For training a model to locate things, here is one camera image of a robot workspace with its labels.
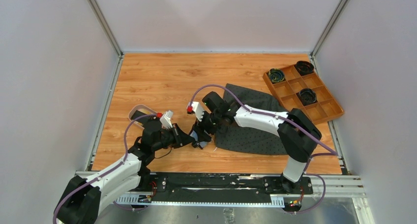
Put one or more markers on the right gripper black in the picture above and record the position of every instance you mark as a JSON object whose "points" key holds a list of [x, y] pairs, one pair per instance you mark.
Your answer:
{"points": [[205, 114]]}

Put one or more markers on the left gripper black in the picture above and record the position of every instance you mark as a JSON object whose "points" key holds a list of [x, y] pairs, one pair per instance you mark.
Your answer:
{"points": [[181, 138]]}

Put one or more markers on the black leather card holder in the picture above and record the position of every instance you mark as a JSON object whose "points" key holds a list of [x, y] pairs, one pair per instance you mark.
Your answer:
{"points": [[201, 137]]}

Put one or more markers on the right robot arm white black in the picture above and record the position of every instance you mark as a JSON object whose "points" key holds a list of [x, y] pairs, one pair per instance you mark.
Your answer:
{"points": [[298, 135]]}

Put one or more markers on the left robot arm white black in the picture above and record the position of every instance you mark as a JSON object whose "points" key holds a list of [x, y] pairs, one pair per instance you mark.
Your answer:
{"points": [[85, 198]]}

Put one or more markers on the dark grey dotted cloth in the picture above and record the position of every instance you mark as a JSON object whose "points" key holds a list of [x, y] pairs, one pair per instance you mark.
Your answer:
{"points": [[253, 133]]}

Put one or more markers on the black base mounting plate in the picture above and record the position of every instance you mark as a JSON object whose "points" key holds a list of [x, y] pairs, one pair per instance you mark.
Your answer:
{"points": [[218, 188]]}

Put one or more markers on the pink oval tray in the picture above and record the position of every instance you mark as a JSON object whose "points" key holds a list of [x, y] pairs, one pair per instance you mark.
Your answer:
{"points": [[140, 110]]}

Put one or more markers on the coiled black belt middle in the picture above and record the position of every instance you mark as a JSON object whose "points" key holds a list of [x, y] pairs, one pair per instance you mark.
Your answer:
{"points": [[307, 96]]}

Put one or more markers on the coiled black belt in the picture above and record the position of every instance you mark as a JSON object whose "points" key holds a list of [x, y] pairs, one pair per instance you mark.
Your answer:
{"points": [[304, 67], [307, 96]]}

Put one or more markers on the coiled black belt top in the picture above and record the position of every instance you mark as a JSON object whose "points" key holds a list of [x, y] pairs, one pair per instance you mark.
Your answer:
{"points": [[304, 67]]}

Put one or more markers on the brown wooden compartment tray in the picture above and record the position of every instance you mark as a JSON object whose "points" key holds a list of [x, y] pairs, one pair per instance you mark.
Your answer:
{"points": [[299, 86]]}

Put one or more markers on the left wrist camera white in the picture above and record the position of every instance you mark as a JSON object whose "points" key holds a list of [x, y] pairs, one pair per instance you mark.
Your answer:
{"points": [[165, 119]]}

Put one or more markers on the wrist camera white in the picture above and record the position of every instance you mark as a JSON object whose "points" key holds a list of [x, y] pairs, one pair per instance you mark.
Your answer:
{"points": [[165, 119], [198, 110]]}

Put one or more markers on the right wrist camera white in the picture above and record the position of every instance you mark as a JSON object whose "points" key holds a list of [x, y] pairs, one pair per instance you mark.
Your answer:
{"points": [[198, 110]]}

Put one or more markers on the aluminium frame rail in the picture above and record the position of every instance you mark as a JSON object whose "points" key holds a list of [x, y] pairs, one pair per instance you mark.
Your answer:
{"points": [[339, 187]]}

